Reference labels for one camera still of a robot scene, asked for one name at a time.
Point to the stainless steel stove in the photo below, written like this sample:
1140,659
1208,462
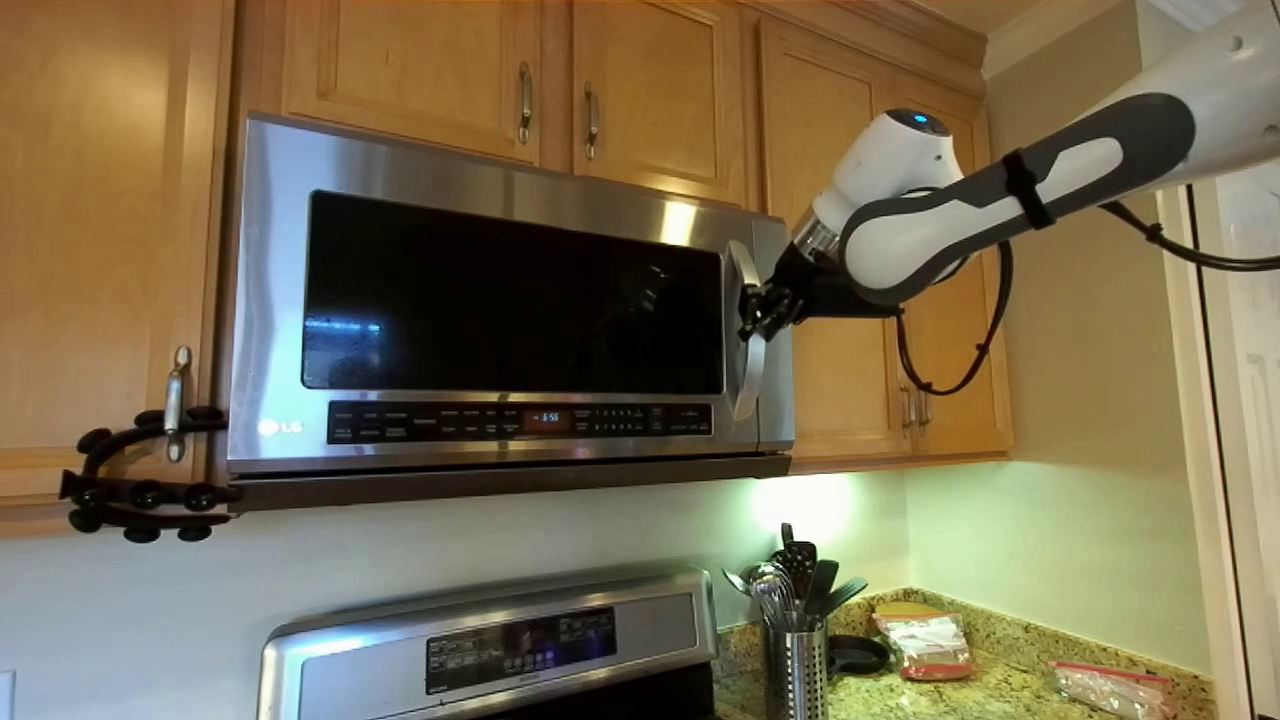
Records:
362,654

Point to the clear red plastic bag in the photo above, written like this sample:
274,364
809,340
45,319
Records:
1112,691

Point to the red white food package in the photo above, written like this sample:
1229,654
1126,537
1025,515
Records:
931,642

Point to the tall wooden cabinet door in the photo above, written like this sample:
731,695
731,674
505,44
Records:
965,414
840,386

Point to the white door frame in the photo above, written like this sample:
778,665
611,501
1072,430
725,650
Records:
1232,535

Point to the yellow food package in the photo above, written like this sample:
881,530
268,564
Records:
903,608

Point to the black spatula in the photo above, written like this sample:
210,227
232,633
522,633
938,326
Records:
794,562

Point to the wide wooden cabinet door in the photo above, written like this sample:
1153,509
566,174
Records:
94,203

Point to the black bowl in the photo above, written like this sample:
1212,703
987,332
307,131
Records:
857,659

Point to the stainless steel microwave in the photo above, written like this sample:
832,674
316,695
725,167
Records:
505,292

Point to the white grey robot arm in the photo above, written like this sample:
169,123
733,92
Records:
1065,174

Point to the dark kitchen spoon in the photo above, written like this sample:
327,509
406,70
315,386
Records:
840,599

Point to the silver ladle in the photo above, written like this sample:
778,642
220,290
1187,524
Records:
751,585

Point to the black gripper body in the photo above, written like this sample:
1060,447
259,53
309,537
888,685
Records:
817,298

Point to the steel utensil holder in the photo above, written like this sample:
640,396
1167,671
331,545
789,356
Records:
802,674

